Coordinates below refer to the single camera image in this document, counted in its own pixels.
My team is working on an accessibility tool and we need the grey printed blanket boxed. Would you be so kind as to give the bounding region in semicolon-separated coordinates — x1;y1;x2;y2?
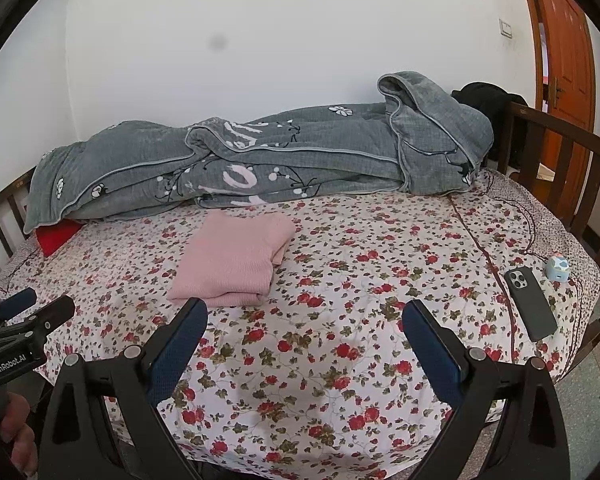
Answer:
24;71;496;235

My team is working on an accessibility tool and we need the floral bed sheet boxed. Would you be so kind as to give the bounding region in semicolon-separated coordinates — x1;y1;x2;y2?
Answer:
0;167;600;480

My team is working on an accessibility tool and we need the red pillow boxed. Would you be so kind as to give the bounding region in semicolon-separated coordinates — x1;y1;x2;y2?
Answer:
35;218;84;257

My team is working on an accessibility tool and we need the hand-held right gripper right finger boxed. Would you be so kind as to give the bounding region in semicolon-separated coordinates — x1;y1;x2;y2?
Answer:
401;299;572;480

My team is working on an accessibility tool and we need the person's left hand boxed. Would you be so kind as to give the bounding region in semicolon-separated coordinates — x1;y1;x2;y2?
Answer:
0;392;39;477

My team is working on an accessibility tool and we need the orange wooden door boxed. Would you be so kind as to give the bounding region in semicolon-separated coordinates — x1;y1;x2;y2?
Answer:
515;0;597;243

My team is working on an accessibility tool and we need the pink knit sweater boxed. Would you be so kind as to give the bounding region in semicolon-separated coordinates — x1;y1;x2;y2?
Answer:
166;210;297;307

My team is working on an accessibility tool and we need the small light blue toy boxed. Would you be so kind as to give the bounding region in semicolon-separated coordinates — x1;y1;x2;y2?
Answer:
545;253;571;283

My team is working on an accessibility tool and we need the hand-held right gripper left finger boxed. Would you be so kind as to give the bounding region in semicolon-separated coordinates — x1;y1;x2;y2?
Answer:
37;297;209;480

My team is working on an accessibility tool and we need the black garment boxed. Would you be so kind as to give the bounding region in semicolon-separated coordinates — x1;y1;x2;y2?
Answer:
451;81;529;171

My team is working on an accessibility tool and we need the black smartphone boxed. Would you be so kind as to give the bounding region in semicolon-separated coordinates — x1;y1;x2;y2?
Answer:
503;266;560;342

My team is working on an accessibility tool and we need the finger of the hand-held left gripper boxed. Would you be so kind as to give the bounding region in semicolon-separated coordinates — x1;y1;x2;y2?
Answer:
0;287;38;322
25;294;76;342

